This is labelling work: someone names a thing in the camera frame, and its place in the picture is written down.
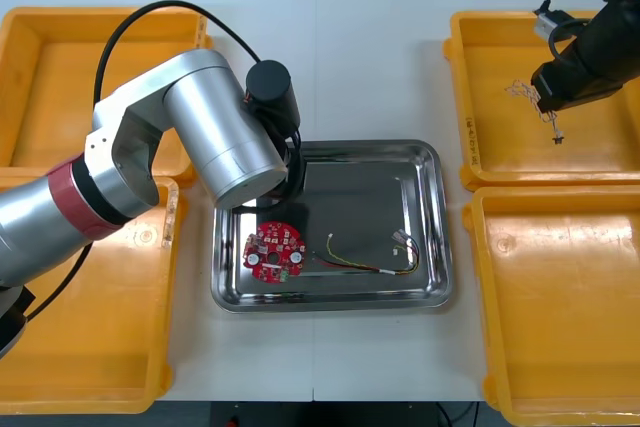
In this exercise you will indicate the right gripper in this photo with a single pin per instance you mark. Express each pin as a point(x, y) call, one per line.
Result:
point(570, 84)

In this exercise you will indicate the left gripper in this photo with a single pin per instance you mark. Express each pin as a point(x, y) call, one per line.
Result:
point(297, 172)

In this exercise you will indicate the round red circuit board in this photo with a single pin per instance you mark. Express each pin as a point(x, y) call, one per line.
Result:
point(275, 247)

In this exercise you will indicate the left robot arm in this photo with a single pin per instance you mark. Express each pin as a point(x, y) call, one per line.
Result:
point(200, 112)

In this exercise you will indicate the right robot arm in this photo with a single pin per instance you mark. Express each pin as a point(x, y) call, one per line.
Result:
point(612, 32)

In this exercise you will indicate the steel tray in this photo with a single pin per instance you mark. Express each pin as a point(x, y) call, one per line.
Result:
point(355, 197)

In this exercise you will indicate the yellow-orange plastic bin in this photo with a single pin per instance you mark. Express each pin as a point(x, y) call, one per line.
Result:
point(500, 157)
point(100, 327)
point(550, 322)
point(50, 97)

